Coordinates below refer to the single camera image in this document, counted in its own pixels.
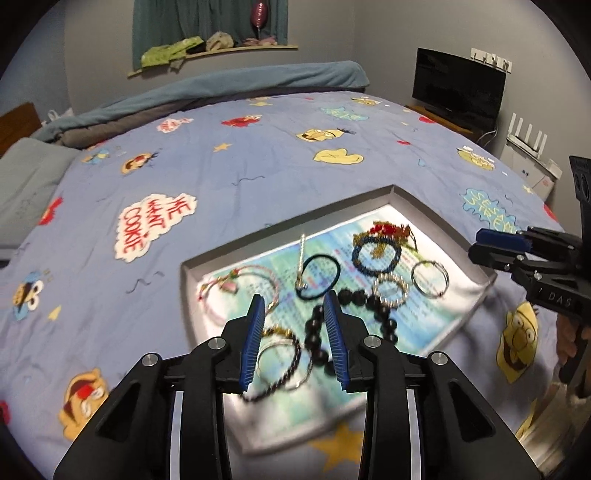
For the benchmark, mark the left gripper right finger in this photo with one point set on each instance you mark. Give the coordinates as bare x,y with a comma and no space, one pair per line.
346,333

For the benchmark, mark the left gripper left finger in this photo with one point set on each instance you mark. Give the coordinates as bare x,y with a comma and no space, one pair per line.
235,371

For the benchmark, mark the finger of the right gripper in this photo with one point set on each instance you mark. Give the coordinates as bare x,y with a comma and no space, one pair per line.
509,258
503,239

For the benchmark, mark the pearl hair clip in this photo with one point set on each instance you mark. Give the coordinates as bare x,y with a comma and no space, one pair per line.
299,283

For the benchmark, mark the person's right hand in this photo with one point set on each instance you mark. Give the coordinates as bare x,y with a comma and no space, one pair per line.
567,335

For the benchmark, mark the thin silver bangle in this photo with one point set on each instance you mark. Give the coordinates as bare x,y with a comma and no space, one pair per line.
278,358

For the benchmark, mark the blue green printed paper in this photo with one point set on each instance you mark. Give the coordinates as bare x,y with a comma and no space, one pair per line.
375,277

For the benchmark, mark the white wifi router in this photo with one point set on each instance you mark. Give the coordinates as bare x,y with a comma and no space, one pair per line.
523,152

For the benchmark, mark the grey shallow cardboard tray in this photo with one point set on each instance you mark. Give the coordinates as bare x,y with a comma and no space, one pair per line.
268,419

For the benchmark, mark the red gold flower brooch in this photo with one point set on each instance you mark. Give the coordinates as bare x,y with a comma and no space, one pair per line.
402,235

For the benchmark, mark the blue cartoon bed sheet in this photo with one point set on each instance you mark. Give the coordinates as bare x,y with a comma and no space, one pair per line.
97,282

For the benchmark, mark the black flat monitor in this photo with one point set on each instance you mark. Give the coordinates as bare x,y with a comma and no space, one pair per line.
469,91

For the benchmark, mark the teal folded blanket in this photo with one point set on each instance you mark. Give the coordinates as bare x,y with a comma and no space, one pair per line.
119,117

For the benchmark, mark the grey blue pillow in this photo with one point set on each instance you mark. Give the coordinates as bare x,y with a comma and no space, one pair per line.
30,172

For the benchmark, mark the wooden window shelf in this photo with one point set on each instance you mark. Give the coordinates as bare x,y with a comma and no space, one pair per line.
215,53

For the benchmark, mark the green cloth on shelf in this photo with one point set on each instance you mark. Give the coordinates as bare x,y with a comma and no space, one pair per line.
165,54

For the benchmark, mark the beige cloth on shelf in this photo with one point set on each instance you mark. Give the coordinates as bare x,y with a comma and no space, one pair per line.
219,41

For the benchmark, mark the wooden headboard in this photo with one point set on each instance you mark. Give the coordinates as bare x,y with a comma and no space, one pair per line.
21,122

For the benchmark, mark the green curtain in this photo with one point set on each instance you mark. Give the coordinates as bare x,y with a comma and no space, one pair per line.
165,22

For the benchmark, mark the pink wine glass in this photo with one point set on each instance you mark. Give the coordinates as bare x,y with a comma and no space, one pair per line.
258,16

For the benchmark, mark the white wall power strip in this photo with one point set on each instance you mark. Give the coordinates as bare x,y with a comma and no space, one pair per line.
492,60

